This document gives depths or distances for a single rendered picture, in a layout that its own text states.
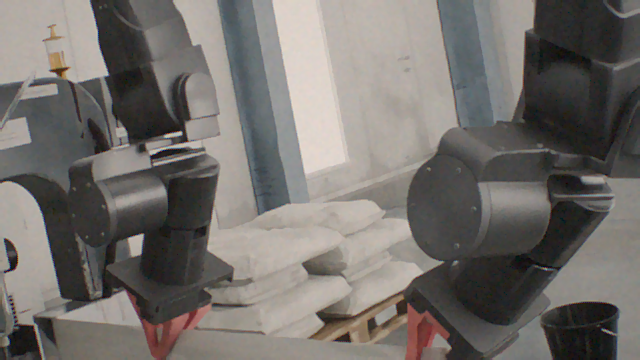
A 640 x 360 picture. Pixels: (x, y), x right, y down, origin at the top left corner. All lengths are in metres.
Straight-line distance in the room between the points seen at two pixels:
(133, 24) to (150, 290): 0.22
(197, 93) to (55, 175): 0.38
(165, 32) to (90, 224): 0.16
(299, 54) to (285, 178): 1.30
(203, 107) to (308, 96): 6.88
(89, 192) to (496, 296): 0.32
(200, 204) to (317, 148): 6.88
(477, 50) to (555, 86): 8.93
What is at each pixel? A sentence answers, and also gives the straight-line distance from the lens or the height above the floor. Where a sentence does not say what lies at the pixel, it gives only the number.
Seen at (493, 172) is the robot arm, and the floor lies 1.21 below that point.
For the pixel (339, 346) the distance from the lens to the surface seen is 0.68.
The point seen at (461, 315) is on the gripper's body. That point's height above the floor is 1.12.
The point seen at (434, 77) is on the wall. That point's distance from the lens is 9.24.
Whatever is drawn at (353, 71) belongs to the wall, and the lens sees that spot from 8.13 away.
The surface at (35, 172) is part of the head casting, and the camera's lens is 1.05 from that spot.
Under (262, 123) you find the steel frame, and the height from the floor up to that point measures 1.00.
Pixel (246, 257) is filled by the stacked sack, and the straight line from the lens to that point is 3.67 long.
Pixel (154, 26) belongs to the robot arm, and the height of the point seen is 1.34.
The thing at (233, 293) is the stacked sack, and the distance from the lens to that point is 3.77.
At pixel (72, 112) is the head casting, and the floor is 1.29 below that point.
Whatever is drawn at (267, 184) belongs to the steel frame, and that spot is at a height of 0.52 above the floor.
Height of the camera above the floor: 1.28
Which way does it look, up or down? 7 degrees down
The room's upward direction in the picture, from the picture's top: 11 degrees counter-clockwise
